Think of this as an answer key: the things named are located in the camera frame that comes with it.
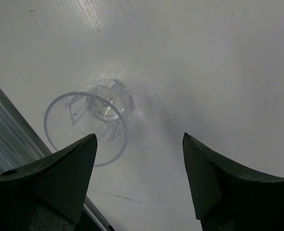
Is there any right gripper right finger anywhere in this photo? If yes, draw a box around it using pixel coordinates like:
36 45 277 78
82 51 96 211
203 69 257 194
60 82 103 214
182 133 284 231

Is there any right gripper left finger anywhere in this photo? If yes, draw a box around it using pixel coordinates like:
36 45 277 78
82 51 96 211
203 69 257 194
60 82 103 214
0 134 97 231

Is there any clear glass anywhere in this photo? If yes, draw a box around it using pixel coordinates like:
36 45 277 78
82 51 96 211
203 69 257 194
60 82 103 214
43 79 132 167

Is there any aluminium mounting rail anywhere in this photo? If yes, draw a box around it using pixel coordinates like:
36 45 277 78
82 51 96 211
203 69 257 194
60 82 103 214
0 89 112 231

